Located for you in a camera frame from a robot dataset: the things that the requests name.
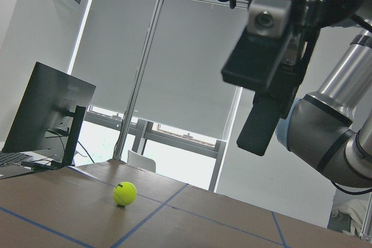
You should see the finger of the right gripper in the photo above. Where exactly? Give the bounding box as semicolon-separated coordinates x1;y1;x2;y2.
237;33;319;156

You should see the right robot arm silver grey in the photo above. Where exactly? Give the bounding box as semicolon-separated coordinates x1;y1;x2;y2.
218;0;371;192

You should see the black computer monitor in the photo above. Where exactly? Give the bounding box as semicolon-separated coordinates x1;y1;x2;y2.
1;62;96;170

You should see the black keyboard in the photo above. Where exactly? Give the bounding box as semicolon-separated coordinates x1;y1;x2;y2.
1;152;32;167

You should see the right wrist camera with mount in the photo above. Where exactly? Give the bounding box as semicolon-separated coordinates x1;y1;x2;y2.
246;0;292;39

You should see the aluminium frame post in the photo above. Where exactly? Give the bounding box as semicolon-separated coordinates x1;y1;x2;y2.
112;0;253;160

